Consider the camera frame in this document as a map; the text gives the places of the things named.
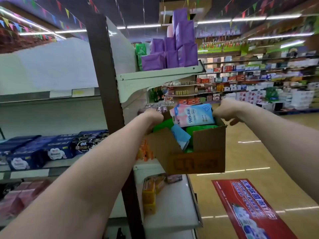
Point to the diagonal ceiling light strip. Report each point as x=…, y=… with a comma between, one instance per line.
x=30, y=22

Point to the green packet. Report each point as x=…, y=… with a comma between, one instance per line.
x=141, y=49

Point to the person's left forearm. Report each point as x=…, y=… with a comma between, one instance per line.
x=74, y=191

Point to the white shelf unit brown post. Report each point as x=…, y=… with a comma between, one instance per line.
x=107, y=87

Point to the person's right forearm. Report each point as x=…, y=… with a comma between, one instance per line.
x=284, y=141

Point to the row of dark blue packets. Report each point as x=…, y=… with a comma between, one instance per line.
x=30, y=154

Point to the person's left hand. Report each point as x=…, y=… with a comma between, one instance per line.
x=152, y=120

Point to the red floor sticker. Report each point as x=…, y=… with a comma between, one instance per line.
x=249, y=206

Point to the person's right hand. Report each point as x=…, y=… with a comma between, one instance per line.
x=228, y=111

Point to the orange packets bundle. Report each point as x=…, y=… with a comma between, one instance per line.
x=145, y=150

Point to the short ceiling light strip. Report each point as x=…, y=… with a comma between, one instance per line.
x=279, y=36

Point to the yellow packet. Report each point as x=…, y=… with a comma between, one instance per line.
x=148, y=191

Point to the brown cardboard box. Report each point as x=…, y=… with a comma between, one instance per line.
x=194, y=156

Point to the orange packet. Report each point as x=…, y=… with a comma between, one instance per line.
x=159, y=183

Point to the long ceiling light strip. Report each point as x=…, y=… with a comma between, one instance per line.
x=234, y=20

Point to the purple packets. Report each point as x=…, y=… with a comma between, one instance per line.
x=182, y=42

